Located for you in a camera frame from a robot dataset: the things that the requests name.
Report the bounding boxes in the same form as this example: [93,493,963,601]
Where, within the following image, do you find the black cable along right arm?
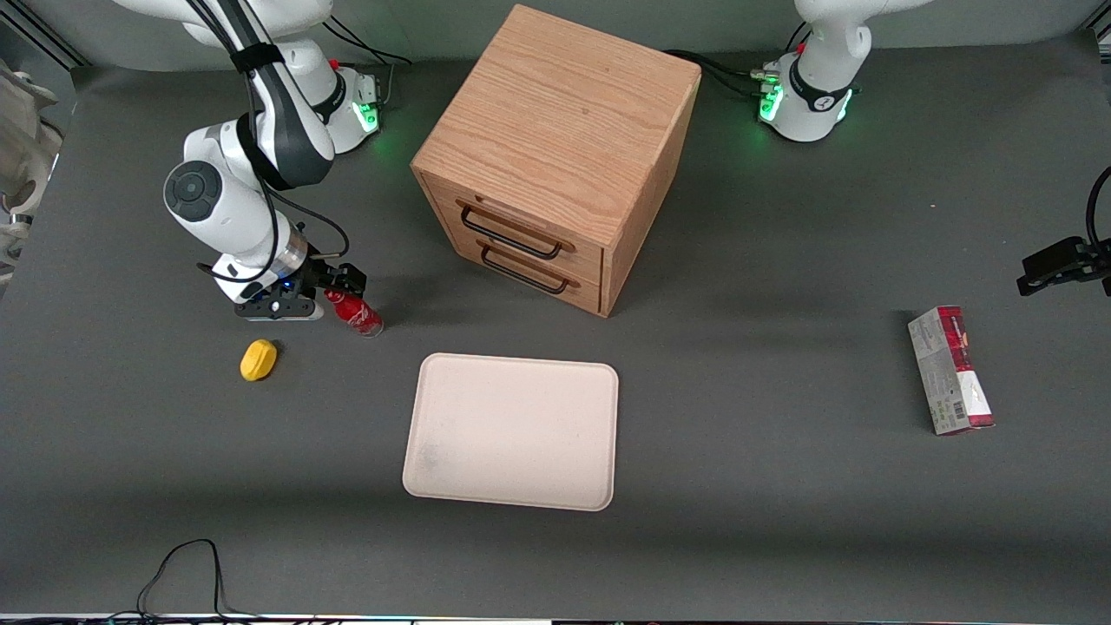
[187,0,351,292]

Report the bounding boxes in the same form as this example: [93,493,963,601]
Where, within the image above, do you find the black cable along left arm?
[1086,165,1111,249]

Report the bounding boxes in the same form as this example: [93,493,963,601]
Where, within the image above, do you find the beige object beside table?
[0,59,67,289]

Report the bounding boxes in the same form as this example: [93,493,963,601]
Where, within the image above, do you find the red coke bottle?
[325,286,385,339]

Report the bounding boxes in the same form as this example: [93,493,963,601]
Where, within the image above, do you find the wooden drawer cabinet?
[411,3,702,319]

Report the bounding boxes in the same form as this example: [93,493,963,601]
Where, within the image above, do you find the black cable at table edge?
[104,538,261,622]

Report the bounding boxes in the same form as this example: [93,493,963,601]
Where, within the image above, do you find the yellow lemon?
[240,339,279,383]

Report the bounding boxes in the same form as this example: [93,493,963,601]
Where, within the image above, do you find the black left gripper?
[1017,236,1111,298]

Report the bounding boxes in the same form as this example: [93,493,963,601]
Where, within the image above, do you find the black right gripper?
[291,259,368,311]

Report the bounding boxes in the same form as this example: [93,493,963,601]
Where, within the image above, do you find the wooden drawer front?
[424,176,607,280]
[450,227,605,316]

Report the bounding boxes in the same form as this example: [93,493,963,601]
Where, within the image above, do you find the grey and red carton box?
[907,305,996,437]

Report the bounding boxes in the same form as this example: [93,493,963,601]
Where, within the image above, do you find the aluminium frame rail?
[0,0,89,70]

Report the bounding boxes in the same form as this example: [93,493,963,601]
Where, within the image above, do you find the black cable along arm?
[187,0,351,292]
[1086,165,1111,249]

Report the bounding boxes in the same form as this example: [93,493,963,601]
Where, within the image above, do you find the black left arm base cables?
[663,48,784,102]

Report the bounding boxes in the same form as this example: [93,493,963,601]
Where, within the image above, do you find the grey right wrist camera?
[233,293,325,323]

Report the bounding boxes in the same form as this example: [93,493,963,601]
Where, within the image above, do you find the black metal drawer handle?
[478,245,572,296]
[457,201,566,261]

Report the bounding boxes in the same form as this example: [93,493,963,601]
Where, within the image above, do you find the black right arm base cables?
[325,12,415,110]

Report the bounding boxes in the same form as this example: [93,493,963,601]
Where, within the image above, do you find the beige plastic tray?
[402,352,620,512]

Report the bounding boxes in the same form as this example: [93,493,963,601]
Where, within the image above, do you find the black arm base cables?
[325,12,415,110]
[663,48,784,102]

